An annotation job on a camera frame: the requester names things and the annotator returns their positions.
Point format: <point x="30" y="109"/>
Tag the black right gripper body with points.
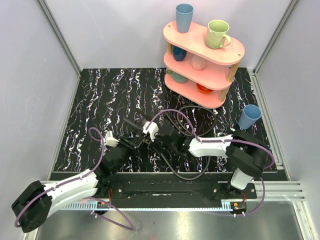
<point x="160" y="142"/>

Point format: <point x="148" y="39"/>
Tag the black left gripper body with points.
<point x="130" y="142"/>

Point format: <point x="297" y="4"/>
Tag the dark grey faucet mixer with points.
<point x="137" y="127"/>

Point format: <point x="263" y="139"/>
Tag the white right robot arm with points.
<point x="246" y="153"/>

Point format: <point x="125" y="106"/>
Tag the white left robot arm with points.
<point x="39" y="201"/>

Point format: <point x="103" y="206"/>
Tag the black marble pattern mat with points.
<point x="107" y="96"/>

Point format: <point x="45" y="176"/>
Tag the orange bowl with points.
<point x="204" y="89"/>

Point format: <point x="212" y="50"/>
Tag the teal glazed mug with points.
<point x="176" y="76"/>

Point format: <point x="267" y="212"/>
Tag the pink three tier shelf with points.
<point x="197" y="72"/>

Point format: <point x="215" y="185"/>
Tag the pink faceted cup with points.
<point x="198" y="63"/>

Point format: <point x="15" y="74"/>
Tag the blue cup on mat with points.
<point x="250" y="114"/>

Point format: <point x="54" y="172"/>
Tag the dark blue cup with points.
<point x="178" y="53"/>

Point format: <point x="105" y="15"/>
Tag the green mug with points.
<point x="217" y="34"/>

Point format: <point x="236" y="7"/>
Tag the blue cup on shelf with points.
<point x="183" y="17"/>

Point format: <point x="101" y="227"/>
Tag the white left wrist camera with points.
<point x="109" y="140"/>

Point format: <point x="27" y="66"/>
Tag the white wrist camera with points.
<point x="109" y="140"/>
<point x="150" y="128"/>

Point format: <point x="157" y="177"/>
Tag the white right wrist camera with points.
<point x="150" y="128"/>

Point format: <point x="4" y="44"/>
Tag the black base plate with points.
<point x="210" y="186"/>

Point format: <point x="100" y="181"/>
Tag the silver aluminium rail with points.
<point x="267" y="191"/>

